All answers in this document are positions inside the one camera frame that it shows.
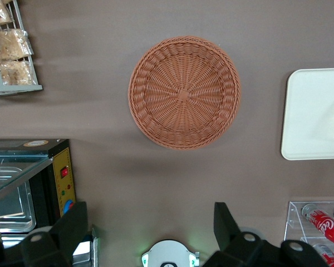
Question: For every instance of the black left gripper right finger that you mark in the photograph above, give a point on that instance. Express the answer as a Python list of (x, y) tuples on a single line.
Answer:
[(233, 244)]

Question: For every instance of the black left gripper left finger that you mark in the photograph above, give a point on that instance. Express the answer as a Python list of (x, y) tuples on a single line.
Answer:
[(69, 233)]

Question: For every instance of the metal oven tray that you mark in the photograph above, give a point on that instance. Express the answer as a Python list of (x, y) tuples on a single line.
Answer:
[(16, 205)]

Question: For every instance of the cream plastic tray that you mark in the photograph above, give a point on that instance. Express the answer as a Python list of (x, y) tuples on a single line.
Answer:
[(309, 116)]

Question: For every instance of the brown round wicker basket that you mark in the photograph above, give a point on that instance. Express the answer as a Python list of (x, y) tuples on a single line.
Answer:
[(183, 94)]

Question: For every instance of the glass door oven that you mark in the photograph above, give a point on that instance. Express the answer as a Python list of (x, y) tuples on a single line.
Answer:
[(58, 172)]

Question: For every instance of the clear acrylic bottle rack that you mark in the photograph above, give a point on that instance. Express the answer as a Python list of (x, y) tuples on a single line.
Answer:
[(293, 219)]

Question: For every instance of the red cola bottle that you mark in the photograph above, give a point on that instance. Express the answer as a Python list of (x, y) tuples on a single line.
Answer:
[(329, 254), (325, 225)]

